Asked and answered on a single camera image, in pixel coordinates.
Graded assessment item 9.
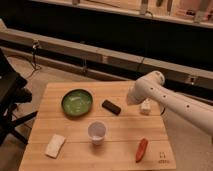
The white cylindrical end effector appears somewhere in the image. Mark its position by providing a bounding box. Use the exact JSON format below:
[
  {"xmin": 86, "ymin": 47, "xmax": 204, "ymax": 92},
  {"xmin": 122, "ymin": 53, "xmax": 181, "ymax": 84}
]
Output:
[{"xmin": 126, "ymin": 87, "xmax": 144, "ymax": 105}]

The black eraser block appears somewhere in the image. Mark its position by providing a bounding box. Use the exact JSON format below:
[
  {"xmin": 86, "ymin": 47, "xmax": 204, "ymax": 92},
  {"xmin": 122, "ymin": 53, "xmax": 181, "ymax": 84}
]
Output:
[{"xmin": 102, "ymin": 100, "xmax": 121, "ymax": 115}]

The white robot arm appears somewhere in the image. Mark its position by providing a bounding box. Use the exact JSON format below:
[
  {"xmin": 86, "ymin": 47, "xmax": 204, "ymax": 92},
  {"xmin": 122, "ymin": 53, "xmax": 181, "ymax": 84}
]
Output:
[{"xmin": 126, "ymin": 71, "xmax": 213, "ymax": 136}]

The white tube bottle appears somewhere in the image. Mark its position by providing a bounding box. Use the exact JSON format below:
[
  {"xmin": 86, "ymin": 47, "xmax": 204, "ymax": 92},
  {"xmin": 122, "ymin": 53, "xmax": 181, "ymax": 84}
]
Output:
[{"xmin": 140, "ymin": 99, "xmax": 151, "ymax": 115}]

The red chili pepper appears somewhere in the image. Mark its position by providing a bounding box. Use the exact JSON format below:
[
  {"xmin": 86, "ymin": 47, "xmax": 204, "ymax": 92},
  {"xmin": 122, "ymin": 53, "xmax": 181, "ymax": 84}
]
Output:
[{"xmin": 135, "ymin": 138, "xmax": 148, "ymax": 162}]

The clear plastic cup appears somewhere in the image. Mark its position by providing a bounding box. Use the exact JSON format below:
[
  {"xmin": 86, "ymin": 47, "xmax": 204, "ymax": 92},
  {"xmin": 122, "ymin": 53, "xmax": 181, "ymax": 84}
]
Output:
[{"xmin": 87, "ymin": 121, "xmax": 106, "ymax": 145}]

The green bowl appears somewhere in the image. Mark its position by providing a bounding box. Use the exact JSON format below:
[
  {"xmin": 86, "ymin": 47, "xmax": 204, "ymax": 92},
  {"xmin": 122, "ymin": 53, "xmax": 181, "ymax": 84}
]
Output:
[{"xmin": 61, "ymin": 89, "xmax": 93, "ymax": 117}]

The white sponge block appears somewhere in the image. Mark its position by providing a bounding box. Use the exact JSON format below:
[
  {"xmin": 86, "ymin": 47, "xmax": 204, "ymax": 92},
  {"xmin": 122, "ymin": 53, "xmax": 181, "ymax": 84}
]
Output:
[{"xmin": 45, "ymin": 134, "xmax": 66, "ymax": 158}]

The black chair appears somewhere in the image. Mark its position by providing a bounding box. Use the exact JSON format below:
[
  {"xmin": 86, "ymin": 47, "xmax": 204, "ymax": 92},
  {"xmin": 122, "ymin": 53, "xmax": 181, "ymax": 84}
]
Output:
[{"xmin": 0, "ymin": 49, "xmax": 37, "ymax": 146}]

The black cable with plug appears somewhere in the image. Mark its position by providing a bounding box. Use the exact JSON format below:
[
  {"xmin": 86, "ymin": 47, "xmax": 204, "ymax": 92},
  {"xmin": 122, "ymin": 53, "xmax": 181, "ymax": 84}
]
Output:
[{"xmin": 30, "ymin": 40, "xmax": 43, "ymax": 72}]

